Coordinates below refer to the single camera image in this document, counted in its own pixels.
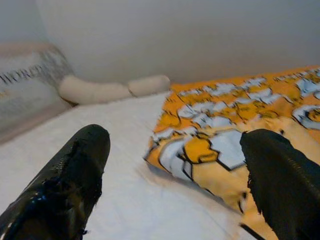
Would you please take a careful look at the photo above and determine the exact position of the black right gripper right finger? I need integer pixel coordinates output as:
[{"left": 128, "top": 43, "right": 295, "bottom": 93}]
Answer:
[{"left": 239, "top": 128, "right": 320, "bottom": 240}]

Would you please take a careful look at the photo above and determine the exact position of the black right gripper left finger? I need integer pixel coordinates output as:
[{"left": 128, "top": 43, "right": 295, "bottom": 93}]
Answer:
[{"left": 0, "top": 124, "right": 111, "bottom": 240}]

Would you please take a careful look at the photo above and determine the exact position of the white quilted mattress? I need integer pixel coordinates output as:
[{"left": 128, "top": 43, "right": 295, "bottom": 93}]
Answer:
[{"left": 0, "top": 91, "right": 251, "bottom": 240}]

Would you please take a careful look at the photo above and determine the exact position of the yellow cartoon egg blanket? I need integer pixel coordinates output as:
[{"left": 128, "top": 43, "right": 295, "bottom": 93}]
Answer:
[{"left": 143, "top": 65, "right": 320, "bottom": 240}]

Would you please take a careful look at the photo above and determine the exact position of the white printed bed panel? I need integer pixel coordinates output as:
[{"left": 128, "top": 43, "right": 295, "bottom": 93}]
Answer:
[{"left": 0, "top": 42, "right": 76, "bottom": 146}]

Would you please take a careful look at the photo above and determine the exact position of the beige bolster pillow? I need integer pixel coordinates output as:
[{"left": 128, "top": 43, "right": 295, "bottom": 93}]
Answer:
[
  {"left": 127, "top": 74, "right": 171, "bottom": 98},
  {"left": 59, "top": 75, "right": 133, "bottom": 105}
]

